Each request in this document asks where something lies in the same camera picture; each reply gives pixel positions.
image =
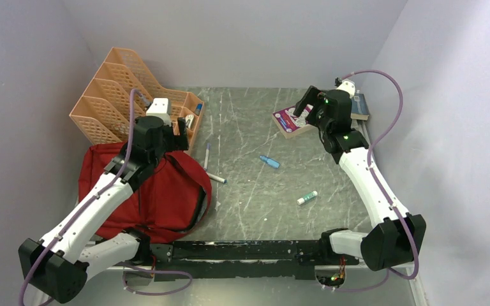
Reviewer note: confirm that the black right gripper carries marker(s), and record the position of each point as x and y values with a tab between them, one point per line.
312	96

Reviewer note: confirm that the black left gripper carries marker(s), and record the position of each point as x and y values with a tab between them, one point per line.
176	142

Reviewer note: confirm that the purple paperback book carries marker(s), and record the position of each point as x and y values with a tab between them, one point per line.
290	125

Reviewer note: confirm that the red student backpack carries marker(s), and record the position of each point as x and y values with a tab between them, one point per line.
168	205

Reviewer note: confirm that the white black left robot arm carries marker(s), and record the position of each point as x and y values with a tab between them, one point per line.
59	264

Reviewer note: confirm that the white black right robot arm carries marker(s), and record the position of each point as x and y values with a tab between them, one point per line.
396	235

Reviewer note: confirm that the white stapler in organizer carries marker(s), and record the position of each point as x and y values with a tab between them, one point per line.
189	120

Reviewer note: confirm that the dark blue book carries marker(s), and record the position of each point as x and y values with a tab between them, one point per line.
360	109

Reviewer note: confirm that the blue white marker pen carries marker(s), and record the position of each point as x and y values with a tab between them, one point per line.
216	178

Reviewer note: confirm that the orange plastic desk organizer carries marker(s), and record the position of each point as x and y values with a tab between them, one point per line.
102	111

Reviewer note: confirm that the white green glue stick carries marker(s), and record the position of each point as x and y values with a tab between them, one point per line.
306	198

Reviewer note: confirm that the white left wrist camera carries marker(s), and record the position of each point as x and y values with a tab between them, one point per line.
161	108

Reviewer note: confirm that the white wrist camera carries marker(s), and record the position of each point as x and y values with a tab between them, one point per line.
161	108
345	85

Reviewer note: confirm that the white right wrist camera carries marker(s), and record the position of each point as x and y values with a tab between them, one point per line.
345	85

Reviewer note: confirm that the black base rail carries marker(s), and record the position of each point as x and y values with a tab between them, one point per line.
300	259

